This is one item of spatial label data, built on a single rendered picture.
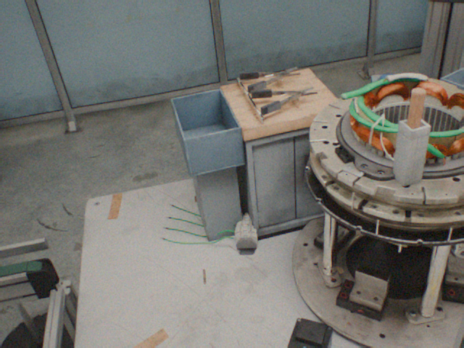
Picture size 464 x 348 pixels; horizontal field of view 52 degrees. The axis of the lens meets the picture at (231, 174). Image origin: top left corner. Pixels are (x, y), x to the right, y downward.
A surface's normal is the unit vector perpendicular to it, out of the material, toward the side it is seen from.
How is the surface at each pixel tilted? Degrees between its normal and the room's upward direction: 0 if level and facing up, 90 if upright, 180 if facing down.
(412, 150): 90
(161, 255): 0
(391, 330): 0
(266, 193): 90
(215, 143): 90
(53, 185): 0
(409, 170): 90
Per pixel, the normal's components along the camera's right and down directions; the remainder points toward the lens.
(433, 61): -0.43, 0.58
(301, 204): 0.24, 0.57
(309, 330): -0.10, -0.79
